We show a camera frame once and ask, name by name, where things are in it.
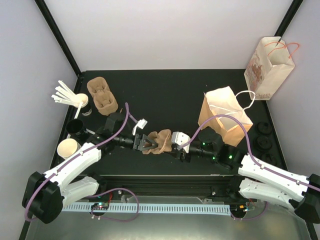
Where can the brown pulp cup carrier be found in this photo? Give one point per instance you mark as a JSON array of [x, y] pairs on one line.
[[163, 138]]

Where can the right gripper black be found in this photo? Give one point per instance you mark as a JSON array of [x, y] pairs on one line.
[[184, 157]]

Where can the light blue cable duct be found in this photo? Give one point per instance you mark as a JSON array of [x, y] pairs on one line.
[[153, 208]]

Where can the stacked brown pulp cup carriers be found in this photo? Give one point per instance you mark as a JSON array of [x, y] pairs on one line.
[[103, 98]]

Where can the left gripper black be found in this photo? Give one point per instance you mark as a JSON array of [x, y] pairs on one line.
[[153, 143]]

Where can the paper cup holding stirrers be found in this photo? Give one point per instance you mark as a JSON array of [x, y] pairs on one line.
[[86, 108]]

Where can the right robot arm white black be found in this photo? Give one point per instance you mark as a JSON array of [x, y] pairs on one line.
[[255, 178]]

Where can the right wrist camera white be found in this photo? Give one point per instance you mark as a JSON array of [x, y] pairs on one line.
[[181, 139]]

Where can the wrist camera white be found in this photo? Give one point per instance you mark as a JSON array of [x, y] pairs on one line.
[[139, 125], [181, 139]]

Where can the black paper cup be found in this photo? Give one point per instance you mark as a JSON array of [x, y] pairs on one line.
[[76, 128]]

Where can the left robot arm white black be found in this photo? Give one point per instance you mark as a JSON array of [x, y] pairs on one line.
[[46, 194]]

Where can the small green circuit board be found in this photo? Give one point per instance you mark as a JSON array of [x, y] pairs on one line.
[[100, 206]]

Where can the black corner post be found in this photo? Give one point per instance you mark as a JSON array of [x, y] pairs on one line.
[[288, 17], [47, 15]]

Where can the black aluminium frame rail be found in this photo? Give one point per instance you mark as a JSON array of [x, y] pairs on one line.
[[217, 188]]

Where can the bundle of white wrapped straws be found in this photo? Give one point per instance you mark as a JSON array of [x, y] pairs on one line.
[[64, 95]]

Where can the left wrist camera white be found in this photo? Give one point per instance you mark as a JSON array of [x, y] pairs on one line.
[[139, 125]]

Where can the left black corner post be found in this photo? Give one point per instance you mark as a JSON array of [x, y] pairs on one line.
[[47, 15]]

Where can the white printed paper bag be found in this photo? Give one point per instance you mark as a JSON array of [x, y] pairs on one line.
[[268, 68]]

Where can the right black corner post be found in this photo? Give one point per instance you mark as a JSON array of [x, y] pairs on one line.
[[288, 17]]

